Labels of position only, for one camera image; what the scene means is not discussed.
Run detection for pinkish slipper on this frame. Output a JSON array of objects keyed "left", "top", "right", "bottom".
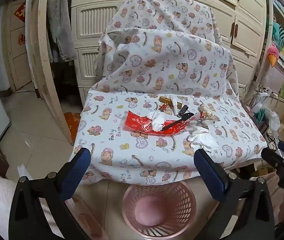
[{"left": 66, "top": 195, "right": 109, "bottom": 240}]

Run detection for black plastic spoon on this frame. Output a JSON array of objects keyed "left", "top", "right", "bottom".
[{"left": 162, "top": 112, "right": 195, "bottom": 131}]

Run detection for bear printed blanket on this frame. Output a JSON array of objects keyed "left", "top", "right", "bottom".
[{"left": 73, "top": 0, "right": 268, "bottom": 187}]

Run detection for cream louvered wardrobe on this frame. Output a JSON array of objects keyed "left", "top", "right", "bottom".
[{"left": 71, "top": 0, "right": 267, "bottom": 100}]

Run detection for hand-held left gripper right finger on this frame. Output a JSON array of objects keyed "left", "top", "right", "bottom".
[{"left": 194, "top": 149, "right": 275, "bottom": 240}]

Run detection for hanging grey jeans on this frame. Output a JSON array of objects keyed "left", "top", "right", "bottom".
[{"left": 48, "top": 0, "right": 77, "bottom": 63}]

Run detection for beige knobbly lump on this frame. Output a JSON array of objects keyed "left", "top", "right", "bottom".
[{"left": 198, "top": 104, "right": 216, "bottom": 122}]

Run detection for orange plastic bag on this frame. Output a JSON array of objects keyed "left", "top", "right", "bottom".
[{"left": 64, "top": 112, "right": 81, "bottom": 142}]

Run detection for red foil wrapper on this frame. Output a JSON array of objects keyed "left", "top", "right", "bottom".
[{"left": 123, "top": 110, "right": 189, "bottom": 137}]

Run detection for teal striped bag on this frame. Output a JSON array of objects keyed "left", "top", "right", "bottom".
[{"left": 272, "top": 21, "right": 284, "bottom": 50}]

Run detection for cream room door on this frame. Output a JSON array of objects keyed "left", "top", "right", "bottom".
[{"left": 1, "top": 0, "right": 33, "bottom": 92}]

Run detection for white paper scrap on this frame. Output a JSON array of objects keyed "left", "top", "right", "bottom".
[{"left": 17, "top": 164, "right": 31, "bottom": 178}]

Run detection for red diamond door decoration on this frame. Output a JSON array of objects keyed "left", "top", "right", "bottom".
[{"left": 15, "top": 2, "right": 26, "bottom": 18}]

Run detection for pink and yellow plush toy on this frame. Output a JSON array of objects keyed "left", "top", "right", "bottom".
[{"left": 267, "top": 42, "right": 284, "bottom": 68}]

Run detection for cluttered storage shelf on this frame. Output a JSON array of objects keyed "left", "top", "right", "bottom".
[{"left": 254, "top": 0, "right": 284, "bottom": 140}]

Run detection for white tissue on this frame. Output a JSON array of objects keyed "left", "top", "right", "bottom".
[
  {"left": 146, "top": 111, "right": 169, "bottom": 132},
  {"left": 187, "top": 126, "right": 220, "bottom": 154}
]

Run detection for pink mesh waste basket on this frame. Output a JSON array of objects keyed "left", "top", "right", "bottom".
[{"left": 122, "top": 180, "right": 197, "bottom": 239}]

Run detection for small red packet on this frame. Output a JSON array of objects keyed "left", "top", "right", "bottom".
[{"left": 158, "top": 104, "right": 172, "bottom": 115}]

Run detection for white plastic bag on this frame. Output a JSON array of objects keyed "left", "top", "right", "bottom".
[{"left": 253, "top": 102, "right": 281, "bottom": 130}]

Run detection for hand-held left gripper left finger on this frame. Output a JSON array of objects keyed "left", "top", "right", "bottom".
[{"left": 8, "top": 147, "right": 92, "bottom": 240}]

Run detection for cream open wardrobe door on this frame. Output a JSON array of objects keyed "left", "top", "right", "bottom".
[{"left": 26, "top": 0, "right": 75, "bottom": 145}]

